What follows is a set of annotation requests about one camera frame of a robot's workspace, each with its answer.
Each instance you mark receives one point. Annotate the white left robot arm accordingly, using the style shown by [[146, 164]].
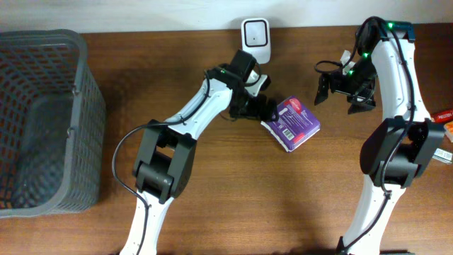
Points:
[[166, 153]]

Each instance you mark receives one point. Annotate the green gum pack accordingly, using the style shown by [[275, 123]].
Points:
[[443, 156]]

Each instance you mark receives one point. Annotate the white barcode scanner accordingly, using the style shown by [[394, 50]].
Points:
[[255, 38]]

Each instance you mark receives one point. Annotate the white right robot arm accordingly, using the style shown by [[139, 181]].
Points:
[[400, 149]]

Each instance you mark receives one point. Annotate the purple red Carefree pack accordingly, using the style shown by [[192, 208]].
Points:
[[295, 124]]

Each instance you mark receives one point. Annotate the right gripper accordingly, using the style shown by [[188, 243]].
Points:
[[342, 88]]

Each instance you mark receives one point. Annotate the orange tissue pack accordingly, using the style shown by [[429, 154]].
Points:
[[449, 130]]

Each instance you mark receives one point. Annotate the red Nescafe sachet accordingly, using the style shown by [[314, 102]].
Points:
[[442, 116]]

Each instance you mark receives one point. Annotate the grey plastic basket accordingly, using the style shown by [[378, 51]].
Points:
[[53, 117]]

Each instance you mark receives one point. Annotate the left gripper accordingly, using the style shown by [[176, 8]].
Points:
[[262, 109]]

